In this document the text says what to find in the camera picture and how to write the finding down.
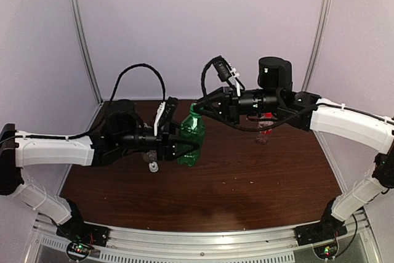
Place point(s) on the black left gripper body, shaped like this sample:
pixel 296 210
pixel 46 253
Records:
pixel 162 146

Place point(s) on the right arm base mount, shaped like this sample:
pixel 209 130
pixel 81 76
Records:
pixel 322 235

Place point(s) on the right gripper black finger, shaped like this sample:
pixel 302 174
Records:
pixel 218 114
pixel 214 96

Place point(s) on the green plastic bottle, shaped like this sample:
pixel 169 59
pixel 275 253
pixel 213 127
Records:
pixel 192 129

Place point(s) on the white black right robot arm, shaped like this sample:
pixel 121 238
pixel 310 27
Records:
pixel 311 112

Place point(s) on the clear plastic bottle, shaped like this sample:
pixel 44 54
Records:
pixel 148 150

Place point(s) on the clear bottle red cap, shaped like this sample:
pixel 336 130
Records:
pixel 264 136

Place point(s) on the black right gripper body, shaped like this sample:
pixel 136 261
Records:
pixel 233 111

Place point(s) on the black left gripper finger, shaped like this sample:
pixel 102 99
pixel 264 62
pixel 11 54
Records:
pixel 185 150
pixel 174 129

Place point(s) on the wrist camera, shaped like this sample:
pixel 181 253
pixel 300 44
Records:
pixel 228 74
pixel 164 113

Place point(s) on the left aluminium frame post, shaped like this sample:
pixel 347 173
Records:
pixel 82 42

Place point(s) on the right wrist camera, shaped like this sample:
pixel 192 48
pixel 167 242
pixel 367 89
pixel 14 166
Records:
pixel 228 74

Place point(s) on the white flip bottle cap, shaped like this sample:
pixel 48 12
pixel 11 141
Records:
pixel 153 167

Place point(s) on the aluminium corner post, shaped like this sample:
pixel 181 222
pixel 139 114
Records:
pixel 317 42

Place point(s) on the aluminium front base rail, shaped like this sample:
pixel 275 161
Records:
pixel 278 244

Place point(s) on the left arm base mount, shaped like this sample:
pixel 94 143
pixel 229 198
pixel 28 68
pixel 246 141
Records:
pixel 82 236

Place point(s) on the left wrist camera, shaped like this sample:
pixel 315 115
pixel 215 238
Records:
pixel 164 113

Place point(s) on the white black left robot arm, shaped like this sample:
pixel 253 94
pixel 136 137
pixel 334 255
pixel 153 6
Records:
pixel 122 131

